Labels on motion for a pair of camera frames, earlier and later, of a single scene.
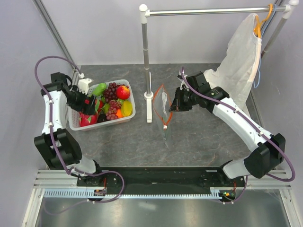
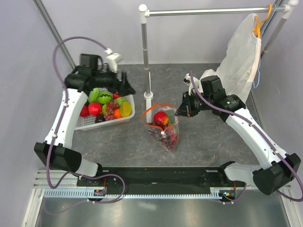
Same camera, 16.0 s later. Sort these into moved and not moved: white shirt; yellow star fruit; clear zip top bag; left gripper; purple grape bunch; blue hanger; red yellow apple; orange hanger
Moved: clear zip top bag; left gripper; purple grape bunch; red yellow apple
Not moved: orange hanger; yellow star fruit; white shirt; blue hanger
